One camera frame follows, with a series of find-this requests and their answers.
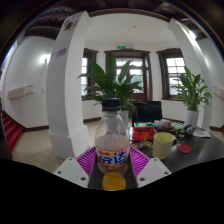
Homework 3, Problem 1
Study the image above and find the clear orange soda bottle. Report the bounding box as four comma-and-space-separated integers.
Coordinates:
94, 97, 132, 192

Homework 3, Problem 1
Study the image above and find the black chair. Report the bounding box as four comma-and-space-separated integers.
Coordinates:
131, 100, 163, 126

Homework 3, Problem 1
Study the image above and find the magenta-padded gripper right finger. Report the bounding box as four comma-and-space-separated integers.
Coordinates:
127, 146, 172, 189

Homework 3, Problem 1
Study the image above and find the flat round red coaster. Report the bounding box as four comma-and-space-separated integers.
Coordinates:
177, 143, 193, 155

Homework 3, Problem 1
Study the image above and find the printed magazine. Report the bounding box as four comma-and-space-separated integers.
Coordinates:
192, 129, 212, 139

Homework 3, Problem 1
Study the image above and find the dark wooden framed window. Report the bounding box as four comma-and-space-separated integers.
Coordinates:
80, 48, 99, 101
155, 48, 188, 101

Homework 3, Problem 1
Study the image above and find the purple pillar sign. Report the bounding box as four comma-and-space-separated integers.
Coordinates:
50, 47, 68, 61

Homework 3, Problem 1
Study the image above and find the green box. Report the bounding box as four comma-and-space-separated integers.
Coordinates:
133, 121, 157, 129

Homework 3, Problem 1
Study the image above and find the potted plant in white pot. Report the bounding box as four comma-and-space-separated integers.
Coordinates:
77, 54, 145, 128
169, 66, 213, 128

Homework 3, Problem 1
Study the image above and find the brown tray of small cups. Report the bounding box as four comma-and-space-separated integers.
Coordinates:
153, 118, 173, 131

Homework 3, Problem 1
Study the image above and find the red carpeted staircase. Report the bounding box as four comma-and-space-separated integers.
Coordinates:
0, 111, 24, 153

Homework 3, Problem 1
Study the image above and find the red box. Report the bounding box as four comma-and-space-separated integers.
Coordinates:
132, 126, 158, 143

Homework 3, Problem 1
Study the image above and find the pale yellow plastic mug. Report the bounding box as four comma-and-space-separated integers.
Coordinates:
143, 131, 175, 160

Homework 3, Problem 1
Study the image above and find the dark wooden glazed double door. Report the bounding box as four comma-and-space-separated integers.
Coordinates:
103, 49, 154, 102

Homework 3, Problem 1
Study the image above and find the green book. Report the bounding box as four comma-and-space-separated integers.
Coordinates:
171, 121, 186, 132

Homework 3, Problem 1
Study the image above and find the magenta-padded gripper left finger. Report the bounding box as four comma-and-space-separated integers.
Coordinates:
53, 146, 100, 189

